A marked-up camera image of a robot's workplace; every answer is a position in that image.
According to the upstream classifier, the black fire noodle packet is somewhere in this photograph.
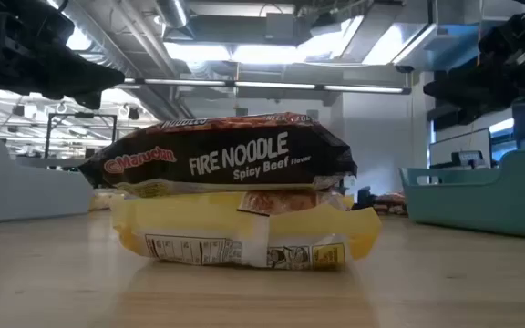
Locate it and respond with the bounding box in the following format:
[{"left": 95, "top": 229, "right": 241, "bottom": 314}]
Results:
[{"left": 78, "top": 112, "right": 358, "bottom": 198}]

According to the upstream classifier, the small grey desk device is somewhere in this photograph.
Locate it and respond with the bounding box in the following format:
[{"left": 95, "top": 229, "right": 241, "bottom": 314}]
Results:
[{"left": 450, "top": 149, "right": 488, "bottom": 170}]

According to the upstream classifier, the small black background device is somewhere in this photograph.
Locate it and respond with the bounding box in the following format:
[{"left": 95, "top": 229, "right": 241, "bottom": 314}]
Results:
[{"left": 352, "top": 185, "right": 377, "bottom": 211}]

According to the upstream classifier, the grey plastic bin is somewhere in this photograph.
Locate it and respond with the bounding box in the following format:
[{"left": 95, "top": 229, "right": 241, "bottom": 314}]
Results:
[{"left": 0, "top": 135, "right": 95, "bottom": 225}]

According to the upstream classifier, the round silver ventilation duct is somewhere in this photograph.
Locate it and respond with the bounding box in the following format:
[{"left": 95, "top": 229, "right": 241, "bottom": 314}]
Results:
[{"left": 155, "top": 0, "right": 190, "bottom": 29}]

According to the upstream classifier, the teal plastic bin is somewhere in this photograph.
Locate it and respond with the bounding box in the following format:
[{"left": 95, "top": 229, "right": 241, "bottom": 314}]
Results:
[{"left": 398, "top": 149, "right": 525, "bottom": 240}]

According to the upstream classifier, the white board panel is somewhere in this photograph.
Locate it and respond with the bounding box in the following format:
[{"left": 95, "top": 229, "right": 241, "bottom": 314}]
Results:
[{"left": 428, "top": 128, "right": 492, "bottom": 168}]

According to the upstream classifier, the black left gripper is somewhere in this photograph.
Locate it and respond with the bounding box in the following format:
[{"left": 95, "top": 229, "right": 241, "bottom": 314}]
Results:
[{"left": 0, "top": 0, "right": 125, "bottom": 109}]

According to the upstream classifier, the long white light bar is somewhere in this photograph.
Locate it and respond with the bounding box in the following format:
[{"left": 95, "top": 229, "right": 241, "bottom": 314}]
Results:
[{"left": 123, "top": 77, "right": 412, "bottom": 96}]

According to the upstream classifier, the yellow creamy chicken ramen packet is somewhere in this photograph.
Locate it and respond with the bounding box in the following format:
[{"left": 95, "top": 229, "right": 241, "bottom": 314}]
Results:
[{"left": 109, "top": 190, "right": 383, "bottom": 272}]

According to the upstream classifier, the grey ceiling box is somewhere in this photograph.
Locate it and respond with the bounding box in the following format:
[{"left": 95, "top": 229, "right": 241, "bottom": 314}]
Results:
[{"left": 264, "top": 12, "right": 298, "bottom": 43}]

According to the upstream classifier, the black metal frame stand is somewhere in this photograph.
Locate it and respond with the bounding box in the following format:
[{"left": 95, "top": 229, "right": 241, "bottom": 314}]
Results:
[{"left": 45, "top": 112, "right": 118, "bottom": 159}]

